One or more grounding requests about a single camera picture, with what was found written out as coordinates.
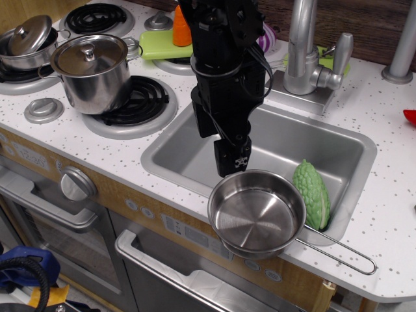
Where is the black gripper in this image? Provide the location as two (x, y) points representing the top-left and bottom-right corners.
(191, 63), (265, 177)

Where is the steel saucepan with wire handle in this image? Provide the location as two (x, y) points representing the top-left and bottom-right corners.
(207, 170), (377, 276)

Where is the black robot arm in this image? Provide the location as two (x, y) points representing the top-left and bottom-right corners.
(179, 1), (271, 177)

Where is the grey toy sink basin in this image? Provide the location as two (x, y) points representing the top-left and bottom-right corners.
(141, 104), (377, 241)

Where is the green bitter melon toy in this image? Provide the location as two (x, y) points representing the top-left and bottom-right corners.
(292, 159), (331, 230)

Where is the silver toy faucet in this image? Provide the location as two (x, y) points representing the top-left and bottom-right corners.
(266, 0), (354, 115)

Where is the front right black burner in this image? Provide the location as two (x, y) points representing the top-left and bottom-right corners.
(83, 76), (178, 140)

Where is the black burner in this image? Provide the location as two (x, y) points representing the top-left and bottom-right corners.
(1, 63), (60, 96)
(83, 76), (178, 140)
(59, 3), (135, 37)

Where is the purple striped toy onion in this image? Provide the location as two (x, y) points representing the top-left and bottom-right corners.
(256, 23), (277, 53)

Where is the orange toy carrot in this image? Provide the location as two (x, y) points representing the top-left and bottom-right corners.
(172, 5), (192, 47)

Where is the green cutting board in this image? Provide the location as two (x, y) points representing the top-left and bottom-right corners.
(139, 30), (193, 60)

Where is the grey stove knob rear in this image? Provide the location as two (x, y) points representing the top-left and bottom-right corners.
(144, 11), (173, 31)

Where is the grey stove knob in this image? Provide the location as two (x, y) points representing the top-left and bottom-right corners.
(144, 11), (173, 31)
(24, 98), (64, 124)

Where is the silver oven dial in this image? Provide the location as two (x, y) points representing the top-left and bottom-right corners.
(59, 166), (97, 202)

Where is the large steel pot with lid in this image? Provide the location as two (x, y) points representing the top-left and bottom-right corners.
(47, 34), (135, 115)

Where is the red toy pepper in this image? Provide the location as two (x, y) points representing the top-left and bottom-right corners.
(403, 109), (416, 126)

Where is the grey pole with base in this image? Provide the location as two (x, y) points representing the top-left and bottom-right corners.
(382, 1), (415, 85)

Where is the grey stove knob front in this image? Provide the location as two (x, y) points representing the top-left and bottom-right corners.
(24, 98), (64, 124)

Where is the rear left black burner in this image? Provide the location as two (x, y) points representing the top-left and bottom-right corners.
(59, 3), (135, 37)

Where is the front left black burner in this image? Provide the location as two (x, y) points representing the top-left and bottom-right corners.
(1, 63), (60, 96)

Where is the small steel pot with lid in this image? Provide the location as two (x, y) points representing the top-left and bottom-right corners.
(1, 15), (72, 72)

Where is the dishwasher door with handle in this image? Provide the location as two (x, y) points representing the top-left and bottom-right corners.
(110, 213), (301, 311)

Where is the oven door with handle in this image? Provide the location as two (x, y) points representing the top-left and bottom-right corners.
(1, 157), (138, 311)

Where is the blue clamp with black hose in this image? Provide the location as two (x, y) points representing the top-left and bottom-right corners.
(1, 246), (74, 311)

